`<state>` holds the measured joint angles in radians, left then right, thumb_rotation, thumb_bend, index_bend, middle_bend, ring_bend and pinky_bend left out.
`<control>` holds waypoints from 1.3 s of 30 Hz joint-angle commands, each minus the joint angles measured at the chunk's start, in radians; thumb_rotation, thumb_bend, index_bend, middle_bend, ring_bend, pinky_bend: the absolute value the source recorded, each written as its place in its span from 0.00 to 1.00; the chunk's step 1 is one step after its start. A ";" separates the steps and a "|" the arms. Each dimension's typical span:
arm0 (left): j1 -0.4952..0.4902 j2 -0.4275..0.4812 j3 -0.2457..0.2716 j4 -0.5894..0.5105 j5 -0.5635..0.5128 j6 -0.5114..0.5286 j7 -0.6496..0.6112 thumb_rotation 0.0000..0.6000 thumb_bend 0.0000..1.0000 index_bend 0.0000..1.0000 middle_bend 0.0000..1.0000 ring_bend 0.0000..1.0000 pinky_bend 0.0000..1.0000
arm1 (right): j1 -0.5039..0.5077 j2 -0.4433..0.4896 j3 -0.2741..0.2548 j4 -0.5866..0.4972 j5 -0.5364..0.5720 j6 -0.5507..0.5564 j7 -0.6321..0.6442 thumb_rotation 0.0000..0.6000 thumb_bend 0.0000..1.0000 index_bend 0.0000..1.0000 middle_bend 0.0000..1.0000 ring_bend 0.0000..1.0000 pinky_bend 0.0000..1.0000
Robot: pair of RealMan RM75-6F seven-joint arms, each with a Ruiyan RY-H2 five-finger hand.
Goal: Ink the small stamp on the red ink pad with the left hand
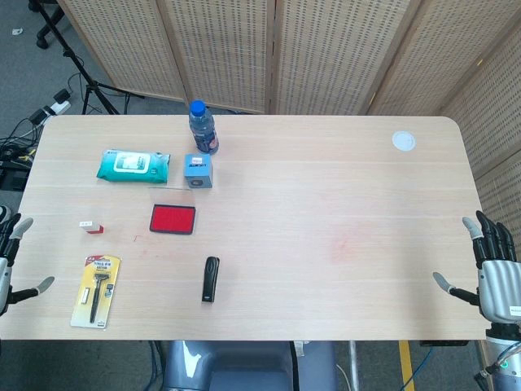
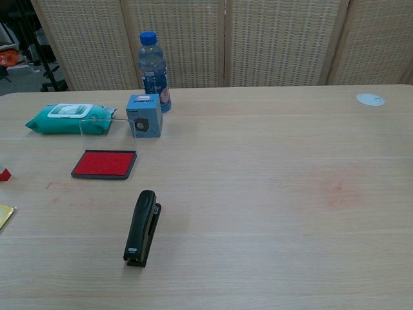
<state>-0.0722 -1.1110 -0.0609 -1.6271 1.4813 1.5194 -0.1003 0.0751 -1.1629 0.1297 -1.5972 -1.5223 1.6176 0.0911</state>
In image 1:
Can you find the green wet wipes pack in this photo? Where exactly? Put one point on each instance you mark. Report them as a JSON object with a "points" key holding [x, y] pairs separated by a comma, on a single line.
{"points": [[132, 165]]}

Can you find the black and white shoe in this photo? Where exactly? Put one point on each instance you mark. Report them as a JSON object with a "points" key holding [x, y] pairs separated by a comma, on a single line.
{"points": [[3, 212]]}

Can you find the grey blue robot torso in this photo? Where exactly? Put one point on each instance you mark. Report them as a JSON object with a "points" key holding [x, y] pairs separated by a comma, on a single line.
{"points": [[248, 366]]}

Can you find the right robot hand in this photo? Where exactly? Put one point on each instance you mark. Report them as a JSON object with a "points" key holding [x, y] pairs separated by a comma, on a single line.
{"points": [[498, 289]]}

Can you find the white power strip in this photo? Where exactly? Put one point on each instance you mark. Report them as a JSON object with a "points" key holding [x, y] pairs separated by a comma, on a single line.
{"points": [[57, 108]]}

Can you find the razor in yellow package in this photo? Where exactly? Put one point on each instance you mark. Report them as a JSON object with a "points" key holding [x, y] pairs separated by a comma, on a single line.
{"points": [[96, 291]]}

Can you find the black stapler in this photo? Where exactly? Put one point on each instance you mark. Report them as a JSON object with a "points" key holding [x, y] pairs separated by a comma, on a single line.
{"points": [[210, 279]]}

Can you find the black office chair base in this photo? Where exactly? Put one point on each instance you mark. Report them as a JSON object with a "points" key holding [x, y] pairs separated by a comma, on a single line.
{"points": [[48, 24]]}

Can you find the grey metal table leg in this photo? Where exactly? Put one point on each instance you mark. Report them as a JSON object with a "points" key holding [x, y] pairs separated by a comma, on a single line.
{"points": [[353, 366]]}

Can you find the clear ink pad lid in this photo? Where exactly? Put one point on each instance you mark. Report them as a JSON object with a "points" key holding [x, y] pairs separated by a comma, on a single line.
{"points": [[173, 196]]}

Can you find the red ink pad tray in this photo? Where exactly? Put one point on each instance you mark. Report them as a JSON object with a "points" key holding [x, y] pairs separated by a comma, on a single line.
{"points": [[172, 219]]}

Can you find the blue capped drink bottle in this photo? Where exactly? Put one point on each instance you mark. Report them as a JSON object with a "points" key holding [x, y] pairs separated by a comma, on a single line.
{"points": [[202, 130]]}

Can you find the wooden perforated folding screen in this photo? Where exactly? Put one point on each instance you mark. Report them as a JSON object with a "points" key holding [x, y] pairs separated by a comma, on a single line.
{"points": [[325, 53]]}

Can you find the small blue cardboard box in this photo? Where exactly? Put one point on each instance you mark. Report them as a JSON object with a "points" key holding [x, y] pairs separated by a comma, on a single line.
{"points": [[198, 169]]}

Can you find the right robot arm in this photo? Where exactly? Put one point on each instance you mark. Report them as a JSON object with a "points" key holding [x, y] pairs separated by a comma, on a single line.
{"points": [[506, 366]]}

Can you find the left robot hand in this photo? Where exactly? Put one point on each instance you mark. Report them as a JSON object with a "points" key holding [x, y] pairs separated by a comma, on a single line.
{"points": [[5, 281]]}

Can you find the black tripod stand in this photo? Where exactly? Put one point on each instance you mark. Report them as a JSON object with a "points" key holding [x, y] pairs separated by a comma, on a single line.
{"points": [[87, 83]]}

